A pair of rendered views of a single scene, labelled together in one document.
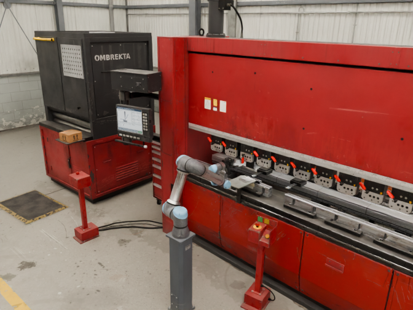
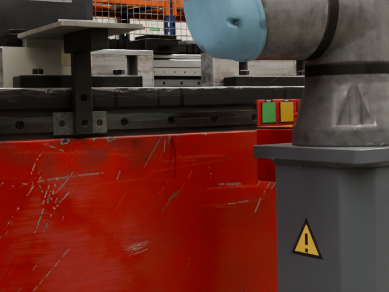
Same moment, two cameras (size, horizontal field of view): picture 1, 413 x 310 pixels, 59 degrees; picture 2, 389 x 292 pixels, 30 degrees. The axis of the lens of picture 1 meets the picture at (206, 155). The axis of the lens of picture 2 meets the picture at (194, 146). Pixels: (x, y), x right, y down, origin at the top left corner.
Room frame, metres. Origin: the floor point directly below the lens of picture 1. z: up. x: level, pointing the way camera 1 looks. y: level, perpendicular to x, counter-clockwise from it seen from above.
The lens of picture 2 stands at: (2.60, 1.14, 0.82)
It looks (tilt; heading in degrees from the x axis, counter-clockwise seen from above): 3 degrees down; 284
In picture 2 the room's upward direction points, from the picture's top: 1 degrees counter-clockwise
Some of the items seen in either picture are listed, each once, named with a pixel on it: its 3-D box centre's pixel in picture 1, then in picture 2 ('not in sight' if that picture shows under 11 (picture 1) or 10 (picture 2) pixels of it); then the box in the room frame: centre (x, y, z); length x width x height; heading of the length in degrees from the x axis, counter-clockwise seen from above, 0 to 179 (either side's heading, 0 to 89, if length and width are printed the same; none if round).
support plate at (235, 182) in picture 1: (240, 181); (77, 31); (3.22, -0.33, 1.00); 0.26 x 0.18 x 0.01; 136
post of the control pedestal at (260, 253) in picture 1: (259, 266); not in sight; (2.73, -0.49, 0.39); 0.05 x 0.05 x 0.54; 57
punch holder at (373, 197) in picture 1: (374, 190); not in sight; (2.50, -1.28, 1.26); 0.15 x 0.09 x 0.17; 46
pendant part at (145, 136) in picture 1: (136, 122); not in sight; (3.79, 0.76, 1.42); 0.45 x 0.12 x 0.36; 60
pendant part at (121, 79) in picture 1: (137, 110); not in sight; (3.89, 0.76, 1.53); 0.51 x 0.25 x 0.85; 60
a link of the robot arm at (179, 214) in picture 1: (179, 216); (345, 10); (2.63, 0.21, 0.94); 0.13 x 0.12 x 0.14; 39
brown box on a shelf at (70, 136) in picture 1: (69, 135); not in sight; (4.49, 1.77, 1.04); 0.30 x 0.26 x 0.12; 49
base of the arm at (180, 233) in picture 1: (180, 229); (351, 104); (2.62, 0.20, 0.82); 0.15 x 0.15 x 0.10
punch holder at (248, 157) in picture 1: (249, 152); not in sight; (3.34, -0.41, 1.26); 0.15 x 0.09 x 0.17; 46
